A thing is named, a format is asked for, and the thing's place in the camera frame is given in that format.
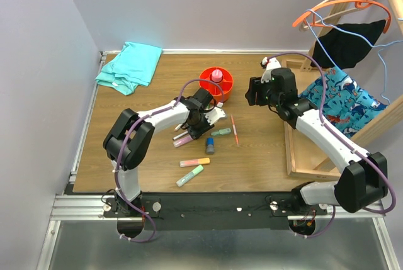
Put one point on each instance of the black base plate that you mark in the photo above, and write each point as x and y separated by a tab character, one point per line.
214	211

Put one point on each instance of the shark pattern blue cloth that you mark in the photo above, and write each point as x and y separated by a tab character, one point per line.
347	106

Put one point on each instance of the pink purple highlighter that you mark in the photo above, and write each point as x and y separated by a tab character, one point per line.
182	141

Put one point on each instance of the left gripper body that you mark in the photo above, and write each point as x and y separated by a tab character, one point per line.
201	126

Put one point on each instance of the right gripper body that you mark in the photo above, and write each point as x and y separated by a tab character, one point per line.
273	99

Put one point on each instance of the pink cap white marker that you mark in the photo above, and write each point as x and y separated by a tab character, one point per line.
178	127

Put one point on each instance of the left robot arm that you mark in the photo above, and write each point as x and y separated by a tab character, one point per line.
128	141

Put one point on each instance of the orange round organizer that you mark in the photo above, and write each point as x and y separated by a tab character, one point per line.
221	91

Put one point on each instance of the blue cap whiteboard marker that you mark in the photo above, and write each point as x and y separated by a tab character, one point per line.
179	136

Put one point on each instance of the pink glue bottle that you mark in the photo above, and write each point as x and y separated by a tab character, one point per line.
217	76

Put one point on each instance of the green correction tape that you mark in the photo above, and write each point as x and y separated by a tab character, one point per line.
220	132

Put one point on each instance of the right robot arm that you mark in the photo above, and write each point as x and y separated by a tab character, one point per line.
363	178

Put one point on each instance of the green highlighter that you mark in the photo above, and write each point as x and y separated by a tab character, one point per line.
189	176

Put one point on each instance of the orange thin pen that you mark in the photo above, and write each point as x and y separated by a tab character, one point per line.
235	130

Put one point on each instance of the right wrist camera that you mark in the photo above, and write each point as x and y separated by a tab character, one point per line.
269	64

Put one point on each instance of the blue wire hanger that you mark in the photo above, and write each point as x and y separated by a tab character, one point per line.
379	47

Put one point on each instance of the black cloth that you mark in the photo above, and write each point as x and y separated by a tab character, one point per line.
347	44

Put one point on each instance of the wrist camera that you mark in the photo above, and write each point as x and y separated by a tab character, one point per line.
215	115
269	64

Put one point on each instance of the wooden tray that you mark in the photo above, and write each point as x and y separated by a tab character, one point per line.
305	160

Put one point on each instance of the pink yellow highlighter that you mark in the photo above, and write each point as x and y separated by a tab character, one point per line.
194	162

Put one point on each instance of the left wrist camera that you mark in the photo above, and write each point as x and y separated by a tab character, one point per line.
215	115

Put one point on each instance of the teal folded cloth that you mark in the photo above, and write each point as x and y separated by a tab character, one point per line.
134	66

